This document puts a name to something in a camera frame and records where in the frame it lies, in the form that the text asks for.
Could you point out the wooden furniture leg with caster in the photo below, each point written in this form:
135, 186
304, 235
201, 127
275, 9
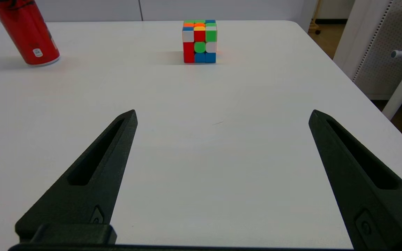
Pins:
314, 17

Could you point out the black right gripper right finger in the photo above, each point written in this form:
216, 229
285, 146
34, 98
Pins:
354, 181

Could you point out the multicoloured rubiks cube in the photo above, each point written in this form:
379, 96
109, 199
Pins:
199, 42

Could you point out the red cylindrical can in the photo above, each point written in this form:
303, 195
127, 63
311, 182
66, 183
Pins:
30, 31

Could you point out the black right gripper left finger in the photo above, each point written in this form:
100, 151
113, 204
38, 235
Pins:
92, 195

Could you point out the white perforated pegboard panel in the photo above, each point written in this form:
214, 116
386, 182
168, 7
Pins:
372, 45

